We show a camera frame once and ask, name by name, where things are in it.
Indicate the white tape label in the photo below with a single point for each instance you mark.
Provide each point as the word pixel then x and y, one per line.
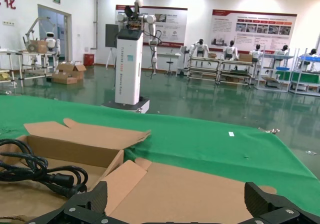
pixel 231 134

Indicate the white arched frame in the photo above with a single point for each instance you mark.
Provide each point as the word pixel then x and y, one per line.
pixel 35 24

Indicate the metal shelving racks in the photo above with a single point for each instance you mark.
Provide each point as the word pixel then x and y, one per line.
pixel 203 69

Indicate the white rack with blue shelf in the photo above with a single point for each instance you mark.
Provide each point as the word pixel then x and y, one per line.
pixel 275 70

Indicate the white mobile tower robot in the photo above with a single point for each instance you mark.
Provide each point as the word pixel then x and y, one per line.
pixel 128 71

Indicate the metal frame workbench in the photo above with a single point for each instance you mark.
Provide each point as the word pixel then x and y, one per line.
pixel 236 71

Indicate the open cardboard carton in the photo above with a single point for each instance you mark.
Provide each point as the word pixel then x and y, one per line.
pixel 72 70

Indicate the wall info board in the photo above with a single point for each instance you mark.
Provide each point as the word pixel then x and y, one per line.
pixel 250 21
pixel 172 26

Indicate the small metal clip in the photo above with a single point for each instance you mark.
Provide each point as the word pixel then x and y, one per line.
pixel 311 152

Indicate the silver metal clip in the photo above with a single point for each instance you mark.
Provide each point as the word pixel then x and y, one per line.
pixel 273 131

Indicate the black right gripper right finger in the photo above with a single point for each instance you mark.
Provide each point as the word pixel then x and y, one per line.
pixel 260 204

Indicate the small cardboard box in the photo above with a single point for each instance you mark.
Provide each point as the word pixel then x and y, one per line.
pixel 37 47

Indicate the white wall pipe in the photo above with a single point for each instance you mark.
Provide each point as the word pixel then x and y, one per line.
pixel 96 16

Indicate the black stool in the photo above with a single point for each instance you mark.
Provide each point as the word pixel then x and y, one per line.
pixel 169 63

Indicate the white wall switch panel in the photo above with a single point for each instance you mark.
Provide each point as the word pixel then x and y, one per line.
pixel 9 23

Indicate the white pipe frame table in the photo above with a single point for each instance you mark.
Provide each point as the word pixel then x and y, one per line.
pixel 32 55

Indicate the red box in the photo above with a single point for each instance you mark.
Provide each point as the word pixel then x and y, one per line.
pixel 88 59

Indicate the open cardboard box with round hole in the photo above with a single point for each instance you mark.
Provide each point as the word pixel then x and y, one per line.
pixel 187 191

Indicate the white desk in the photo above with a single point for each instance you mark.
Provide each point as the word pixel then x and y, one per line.
pixel 170 55

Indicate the green exit sign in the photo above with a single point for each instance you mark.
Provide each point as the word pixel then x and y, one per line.
pixel 56 0

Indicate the green tablecloth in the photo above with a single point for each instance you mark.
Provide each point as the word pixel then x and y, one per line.
pixel 200 139

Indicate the glass door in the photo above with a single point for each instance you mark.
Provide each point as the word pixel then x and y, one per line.
pixel 62 34

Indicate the white rack with green panel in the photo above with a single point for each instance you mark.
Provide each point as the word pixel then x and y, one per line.
pixel 306 77

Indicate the shallow open cardboard box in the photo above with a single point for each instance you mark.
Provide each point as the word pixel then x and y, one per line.
pixel 75 144

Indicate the flat cardboard carton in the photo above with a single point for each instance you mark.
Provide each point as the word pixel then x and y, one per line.
pixel 63 79

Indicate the white humanoid robot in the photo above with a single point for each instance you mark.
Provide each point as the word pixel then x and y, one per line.
pixel 200 48
pixel 282 52
pixel 312 53
pixel 231 51
pixel 256 54
pixel 51 42

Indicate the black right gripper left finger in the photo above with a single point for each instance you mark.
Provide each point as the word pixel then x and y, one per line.
pixel 97 199

